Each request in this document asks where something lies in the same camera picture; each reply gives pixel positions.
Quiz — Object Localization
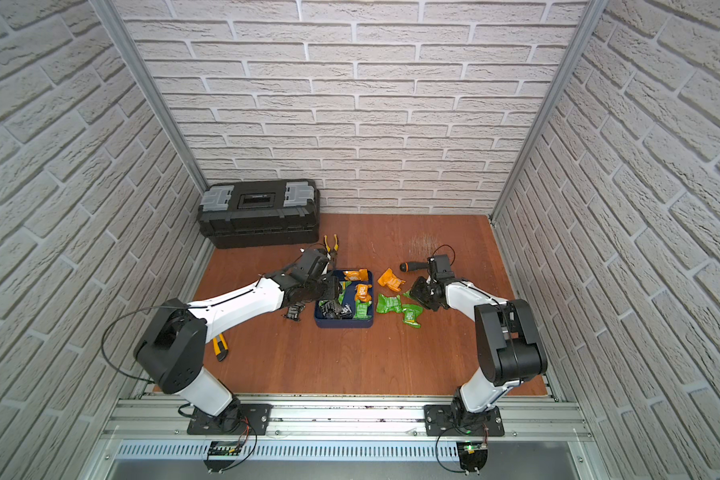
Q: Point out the black checkered cookie packet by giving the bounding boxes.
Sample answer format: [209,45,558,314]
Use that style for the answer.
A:
[284,303,306,322]

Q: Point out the green cookie packet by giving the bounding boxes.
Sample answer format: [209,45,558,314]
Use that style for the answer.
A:
[376,295,403,314]
[402,304,423,329]

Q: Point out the large orange cookie packet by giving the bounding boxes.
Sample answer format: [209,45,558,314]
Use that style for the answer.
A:
[377,268,405,293]

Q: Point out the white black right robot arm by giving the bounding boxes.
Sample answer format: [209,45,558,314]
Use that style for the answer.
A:
[410,277,548,432]

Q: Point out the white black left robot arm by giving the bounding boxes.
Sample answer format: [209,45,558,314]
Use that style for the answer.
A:
[133,247,340,433]

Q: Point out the dark blue storage box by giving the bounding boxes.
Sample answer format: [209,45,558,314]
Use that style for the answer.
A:
[314,270,374,329]

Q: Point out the orange cookie packet front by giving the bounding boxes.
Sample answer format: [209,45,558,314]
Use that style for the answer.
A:
[355,283,372,303]

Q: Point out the black toolbox grey latches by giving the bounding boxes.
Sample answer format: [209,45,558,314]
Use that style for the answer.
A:
[197,179,320,249]

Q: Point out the yellow utility knife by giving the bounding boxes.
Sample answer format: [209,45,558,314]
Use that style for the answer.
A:
[212,334,229,362]

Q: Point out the yellow handled needle-nose pliers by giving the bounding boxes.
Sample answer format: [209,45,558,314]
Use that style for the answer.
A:
[323,234,340,256]

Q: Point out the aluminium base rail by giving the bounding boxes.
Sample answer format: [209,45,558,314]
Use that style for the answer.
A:
[82,394,606,479]

